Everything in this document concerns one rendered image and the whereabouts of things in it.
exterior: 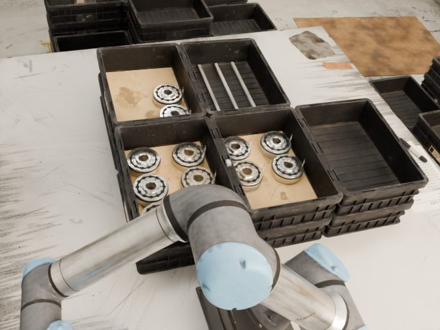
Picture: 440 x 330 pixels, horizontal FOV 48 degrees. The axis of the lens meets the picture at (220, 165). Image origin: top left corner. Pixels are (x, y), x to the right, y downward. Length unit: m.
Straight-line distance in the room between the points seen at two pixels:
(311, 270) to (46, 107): 1.18
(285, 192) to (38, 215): 0.76
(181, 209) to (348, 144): 0.99
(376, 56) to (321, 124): 2.12
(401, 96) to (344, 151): 1.40
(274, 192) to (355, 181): 0.29
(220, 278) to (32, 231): 0.90
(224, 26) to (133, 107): 1.42
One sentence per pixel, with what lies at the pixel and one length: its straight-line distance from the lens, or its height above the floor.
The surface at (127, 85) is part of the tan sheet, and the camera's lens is 1.83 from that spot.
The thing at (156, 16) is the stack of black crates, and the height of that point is 0.49.
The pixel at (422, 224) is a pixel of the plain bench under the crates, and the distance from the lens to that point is 1.84.
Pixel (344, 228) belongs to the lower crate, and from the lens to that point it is 1.65.
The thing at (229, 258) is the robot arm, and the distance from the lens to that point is 0.78.
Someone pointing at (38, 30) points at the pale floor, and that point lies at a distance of 3.63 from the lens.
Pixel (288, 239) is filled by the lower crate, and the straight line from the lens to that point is 1.56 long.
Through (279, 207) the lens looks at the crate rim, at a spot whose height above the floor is 0.93.
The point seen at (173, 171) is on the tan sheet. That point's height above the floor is 0.83.
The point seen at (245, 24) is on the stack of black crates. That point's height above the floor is 0.38.
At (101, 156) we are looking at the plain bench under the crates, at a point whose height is 0.70.
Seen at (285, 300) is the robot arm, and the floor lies 1.18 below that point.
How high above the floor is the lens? 1.99
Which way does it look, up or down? 47 degrees down
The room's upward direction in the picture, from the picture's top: 11 degrees clockwise
